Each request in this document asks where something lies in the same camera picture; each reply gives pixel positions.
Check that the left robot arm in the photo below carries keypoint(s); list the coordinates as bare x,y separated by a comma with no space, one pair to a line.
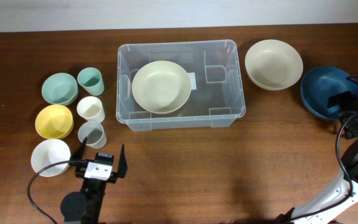
85,205

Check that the dark blue bowl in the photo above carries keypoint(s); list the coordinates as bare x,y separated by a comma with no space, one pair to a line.
319,84

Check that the mint green small bowl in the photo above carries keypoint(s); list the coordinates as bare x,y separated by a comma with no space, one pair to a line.
60,88

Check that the beige bowl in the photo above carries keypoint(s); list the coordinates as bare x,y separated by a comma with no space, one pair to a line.
161,87
273,65

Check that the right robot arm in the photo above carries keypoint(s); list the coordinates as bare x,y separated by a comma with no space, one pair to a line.
342,192

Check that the white small bowl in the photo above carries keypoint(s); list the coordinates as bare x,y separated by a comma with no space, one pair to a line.
49,152

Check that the grey translucent cup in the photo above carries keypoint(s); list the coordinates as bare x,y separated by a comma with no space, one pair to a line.
95,134

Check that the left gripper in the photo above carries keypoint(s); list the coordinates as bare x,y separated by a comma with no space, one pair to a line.
122,168

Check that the yellow small bowl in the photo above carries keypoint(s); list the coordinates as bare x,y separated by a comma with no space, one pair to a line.
54,122

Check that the cream white cup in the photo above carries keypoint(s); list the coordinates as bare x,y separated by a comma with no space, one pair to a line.
91,109

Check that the mint green cup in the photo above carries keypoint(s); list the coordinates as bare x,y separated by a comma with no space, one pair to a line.
91,80

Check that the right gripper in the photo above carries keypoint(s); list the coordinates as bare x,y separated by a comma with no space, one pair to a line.
342,99

